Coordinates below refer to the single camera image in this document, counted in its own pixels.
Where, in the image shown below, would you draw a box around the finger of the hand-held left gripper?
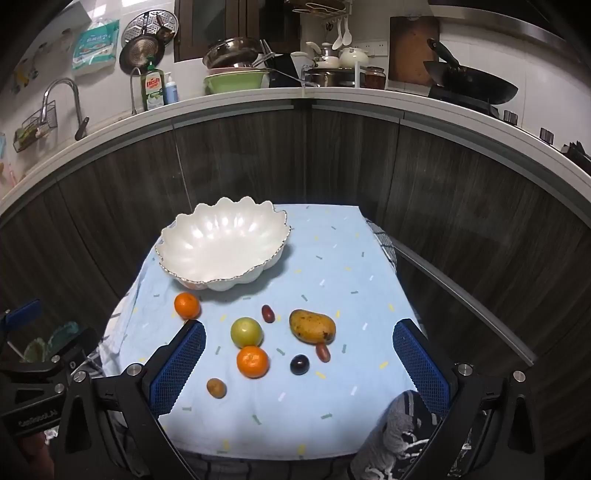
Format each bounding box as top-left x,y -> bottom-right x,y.
0,327 -> 101,394
0,299 -> 42,365

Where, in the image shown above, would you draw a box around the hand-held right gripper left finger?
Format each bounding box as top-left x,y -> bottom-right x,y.
48,319 -> 208,480

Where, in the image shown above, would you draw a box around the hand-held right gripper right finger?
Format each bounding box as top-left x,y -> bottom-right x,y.
392,318 -> 544,480

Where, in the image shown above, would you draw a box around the orange mandarin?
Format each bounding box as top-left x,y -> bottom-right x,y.
174,292 -> 201,320
236,345 -> 270,379

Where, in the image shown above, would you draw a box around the green round apple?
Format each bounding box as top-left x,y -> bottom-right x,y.
230,316 -> 264,348

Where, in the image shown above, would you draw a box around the yellow spotted mango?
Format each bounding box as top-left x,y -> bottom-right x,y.
289,309 -> 336,344

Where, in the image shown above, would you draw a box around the white scalloped ceramic bowl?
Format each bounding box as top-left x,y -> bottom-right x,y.
154,196 -> 293,292

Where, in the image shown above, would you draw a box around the teal crumpled cloth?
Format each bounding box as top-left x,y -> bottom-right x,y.
23,322 -> 93,364

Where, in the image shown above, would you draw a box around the black white checkered cloth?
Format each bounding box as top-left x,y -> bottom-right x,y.
367,220 -> 398,273

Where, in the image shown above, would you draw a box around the light blue confetti tablecloth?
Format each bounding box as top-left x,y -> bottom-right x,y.
99,203 -> 430,462

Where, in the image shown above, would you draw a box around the chrome kitchen faucet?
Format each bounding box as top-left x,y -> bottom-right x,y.
41,78 -> 90,141

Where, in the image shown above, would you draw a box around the thin chrome faucet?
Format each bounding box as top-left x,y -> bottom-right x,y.
129,67 -> 144,116

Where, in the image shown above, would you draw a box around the green dish soap bottle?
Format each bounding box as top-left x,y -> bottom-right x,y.
140,56 -> 165,112

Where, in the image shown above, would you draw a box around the white kitchen countertop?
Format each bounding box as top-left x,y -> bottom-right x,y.
0,85 -> 591,217

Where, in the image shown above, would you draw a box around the white teal plastic package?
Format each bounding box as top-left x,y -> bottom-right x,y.
71,19 -> 121,77

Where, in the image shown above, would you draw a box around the hanging black frying pan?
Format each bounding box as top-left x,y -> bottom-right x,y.
119,36 -> 160,75

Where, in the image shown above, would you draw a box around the black wok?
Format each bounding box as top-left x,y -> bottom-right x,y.
422,38 -> 519,104

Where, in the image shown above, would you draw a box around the green plastic basin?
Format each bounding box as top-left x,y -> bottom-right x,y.
203,69 -> 271,96

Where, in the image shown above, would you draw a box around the steel cooking pot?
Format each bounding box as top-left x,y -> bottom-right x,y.
305,68 -> 356,88

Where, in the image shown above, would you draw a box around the round metal steamer rack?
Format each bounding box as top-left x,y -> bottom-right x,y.
121,11 -> 180,47

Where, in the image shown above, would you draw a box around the steel mixing bowl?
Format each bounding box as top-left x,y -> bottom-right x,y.
203,37 -> 264,70

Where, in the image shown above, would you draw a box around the white kettle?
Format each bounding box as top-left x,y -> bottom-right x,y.
338,45 -> 370,69

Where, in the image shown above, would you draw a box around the brown wooden cutting board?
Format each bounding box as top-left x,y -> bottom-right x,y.
389,16 -> 440,88

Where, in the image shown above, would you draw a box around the white lidded teapot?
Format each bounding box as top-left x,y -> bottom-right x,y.
305,41 -> 342,70

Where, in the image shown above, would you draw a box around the hanging white spoons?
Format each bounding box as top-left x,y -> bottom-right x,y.
331,18 -> 354,51

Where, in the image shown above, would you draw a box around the grey metal rail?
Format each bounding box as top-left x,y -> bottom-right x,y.
392,240 -> 539,365

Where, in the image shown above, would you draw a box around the wire sink caddy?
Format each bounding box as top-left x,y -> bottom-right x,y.
13,100 -> 58,152

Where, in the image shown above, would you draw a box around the dark upper wall cabinet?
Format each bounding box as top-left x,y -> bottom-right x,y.
174,0 -> 301,63

